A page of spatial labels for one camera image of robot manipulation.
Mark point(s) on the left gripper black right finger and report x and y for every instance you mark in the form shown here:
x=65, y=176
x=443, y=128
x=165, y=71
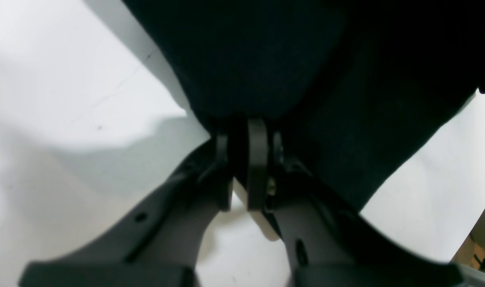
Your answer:
x=328, y=244

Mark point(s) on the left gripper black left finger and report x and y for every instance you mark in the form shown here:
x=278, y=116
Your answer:
x=156, y=244

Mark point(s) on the black t-shirt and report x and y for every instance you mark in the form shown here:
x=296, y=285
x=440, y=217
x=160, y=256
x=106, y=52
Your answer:
x=355, y=87

